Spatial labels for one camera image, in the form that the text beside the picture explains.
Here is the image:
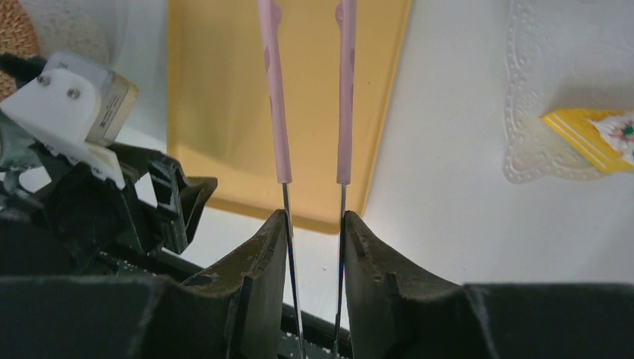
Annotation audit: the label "yellow serving tray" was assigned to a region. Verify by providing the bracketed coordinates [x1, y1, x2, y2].
[167, 1, 411, 234]

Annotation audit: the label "pink handled metal tongs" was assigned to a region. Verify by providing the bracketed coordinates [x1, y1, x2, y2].
[257, 0, 357, 358]

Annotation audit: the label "white three tier stand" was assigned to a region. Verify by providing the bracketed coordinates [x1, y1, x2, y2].
[502, 1, 633, 184]

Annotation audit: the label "yellow cream cake slice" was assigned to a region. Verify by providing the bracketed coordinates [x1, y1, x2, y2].
[541, 108, 633, 174]

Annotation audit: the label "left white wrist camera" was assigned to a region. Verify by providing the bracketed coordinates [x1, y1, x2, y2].
[1, 51, 138, 189]

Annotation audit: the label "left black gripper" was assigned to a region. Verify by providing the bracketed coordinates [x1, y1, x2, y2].
[0, 53, 219, 277]

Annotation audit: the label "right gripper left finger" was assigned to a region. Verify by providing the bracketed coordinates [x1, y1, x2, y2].
[1, 210, 286, 358]

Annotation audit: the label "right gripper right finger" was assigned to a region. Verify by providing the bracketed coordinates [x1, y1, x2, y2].
[342, 211, 633, 358]

